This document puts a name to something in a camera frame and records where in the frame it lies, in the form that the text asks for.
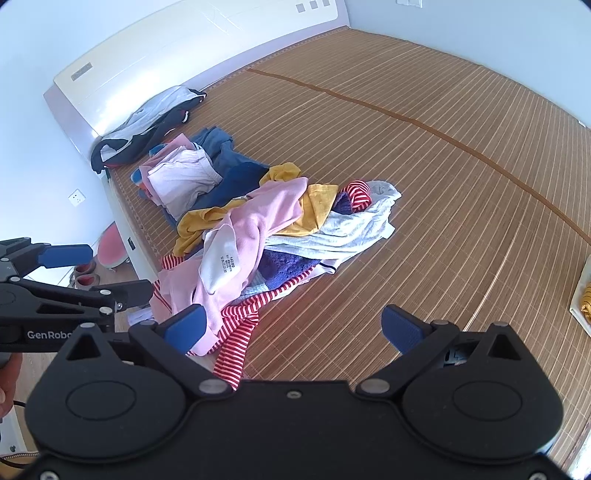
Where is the red round stool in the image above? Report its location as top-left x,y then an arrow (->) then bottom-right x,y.
96,221 -> 130,269

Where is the white bed side rail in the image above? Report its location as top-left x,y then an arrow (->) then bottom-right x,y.
103,164 -> 160,283

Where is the purple knit garment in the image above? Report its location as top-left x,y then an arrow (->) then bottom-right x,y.
260,191 -> 356,292

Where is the white folded cloth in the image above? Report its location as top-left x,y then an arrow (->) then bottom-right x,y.
568,258 -> 591,343

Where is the blue denim garment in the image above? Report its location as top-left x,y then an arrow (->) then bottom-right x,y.
188,126 -> 260,172

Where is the person's left hand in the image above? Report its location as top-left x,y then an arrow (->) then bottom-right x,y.
0,354 -> 23,420

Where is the pale lilac folded garment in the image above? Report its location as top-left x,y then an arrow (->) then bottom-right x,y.
148,147 -> 223,222

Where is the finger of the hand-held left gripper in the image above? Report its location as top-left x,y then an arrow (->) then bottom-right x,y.
0,279 -> 153,329
0,237 -> 94,282

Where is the navy blue garment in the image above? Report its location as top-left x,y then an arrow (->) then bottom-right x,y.
177,161 -> 271,219

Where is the dark navy jacket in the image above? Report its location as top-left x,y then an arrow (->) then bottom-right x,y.
89,90 -> 208,175

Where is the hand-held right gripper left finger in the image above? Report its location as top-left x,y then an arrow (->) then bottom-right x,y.
55,304 -> 234,400

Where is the white bed headboard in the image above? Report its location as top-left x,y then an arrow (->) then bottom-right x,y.
43,0 -> 352,163

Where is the pink sweater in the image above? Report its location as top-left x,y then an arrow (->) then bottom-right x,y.
152,178 -> 309,357

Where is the light grey garment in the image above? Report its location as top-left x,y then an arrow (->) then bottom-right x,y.
265,180 -> 403,276

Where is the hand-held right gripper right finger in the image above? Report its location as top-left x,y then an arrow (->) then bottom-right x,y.
355,305 -> 532,400

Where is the red white striped garment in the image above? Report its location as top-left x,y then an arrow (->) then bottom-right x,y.
151,254 -> 315,389
345,180 -> 373,212

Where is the light pink folded garment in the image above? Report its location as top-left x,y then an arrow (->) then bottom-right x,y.
137,133 -> 193,197

